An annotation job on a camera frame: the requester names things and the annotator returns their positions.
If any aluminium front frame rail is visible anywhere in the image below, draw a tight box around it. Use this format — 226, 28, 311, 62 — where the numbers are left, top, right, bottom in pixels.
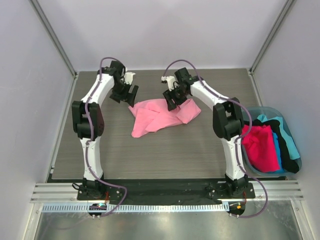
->
30, 179, 304, 206

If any slotted white cable duct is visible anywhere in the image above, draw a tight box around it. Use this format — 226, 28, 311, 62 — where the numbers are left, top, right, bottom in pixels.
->
42, 202, 229, 213

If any blue t shirt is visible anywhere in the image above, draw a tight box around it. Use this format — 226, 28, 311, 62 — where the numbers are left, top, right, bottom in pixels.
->
272, 132, 285, 173

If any magenta t shirt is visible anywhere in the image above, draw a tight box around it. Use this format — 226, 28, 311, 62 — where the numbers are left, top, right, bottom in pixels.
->
242, 125, 280, 173

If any turquoise t shirt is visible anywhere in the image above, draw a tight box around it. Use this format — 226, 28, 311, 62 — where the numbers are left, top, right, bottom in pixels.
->
257, 114, 300, 160

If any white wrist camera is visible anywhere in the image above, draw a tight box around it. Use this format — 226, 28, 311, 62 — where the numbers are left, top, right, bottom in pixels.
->
123, 71, 136, 86
161, 76, 179, 91

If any aluminium corner post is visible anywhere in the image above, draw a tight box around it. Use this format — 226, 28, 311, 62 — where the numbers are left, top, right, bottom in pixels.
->
248, 0, 296, 75
28, 0, 77, 79

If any right aluminium corner post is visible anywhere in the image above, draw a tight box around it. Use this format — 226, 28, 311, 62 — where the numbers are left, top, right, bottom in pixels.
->
248, 0, 296, 75

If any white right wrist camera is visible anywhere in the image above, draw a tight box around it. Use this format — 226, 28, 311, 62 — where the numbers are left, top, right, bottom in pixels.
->
161, 76, 179, 91

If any teal plastic laundry basket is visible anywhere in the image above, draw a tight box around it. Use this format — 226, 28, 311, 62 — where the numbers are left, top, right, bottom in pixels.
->
241, 106, 302, 177

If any left aluminium corner post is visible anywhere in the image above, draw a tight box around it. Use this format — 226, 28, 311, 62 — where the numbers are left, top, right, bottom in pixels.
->
28, 0, 77, 79

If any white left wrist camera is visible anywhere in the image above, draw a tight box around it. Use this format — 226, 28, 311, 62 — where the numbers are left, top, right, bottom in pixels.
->
123, 71, 136, 86

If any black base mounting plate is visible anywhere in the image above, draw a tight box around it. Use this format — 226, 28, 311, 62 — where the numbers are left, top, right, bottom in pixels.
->
72, 178, 256, 206

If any black t shirt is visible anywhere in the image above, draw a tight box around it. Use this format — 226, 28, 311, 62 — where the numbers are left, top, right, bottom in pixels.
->
252, 119, 300, 174

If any light pink t shirt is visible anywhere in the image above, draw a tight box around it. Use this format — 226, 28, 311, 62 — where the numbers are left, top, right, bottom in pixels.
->
129, 99, 201, 138

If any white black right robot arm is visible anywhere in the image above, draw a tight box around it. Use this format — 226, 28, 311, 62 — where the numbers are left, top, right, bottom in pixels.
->
161, 67, 249, 198

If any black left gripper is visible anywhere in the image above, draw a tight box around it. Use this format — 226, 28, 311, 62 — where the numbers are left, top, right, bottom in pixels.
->
110, 80, 138, 107

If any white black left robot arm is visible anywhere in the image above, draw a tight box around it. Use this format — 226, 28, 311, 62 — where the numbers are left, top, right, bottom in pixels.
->
71, 57, 139, 200

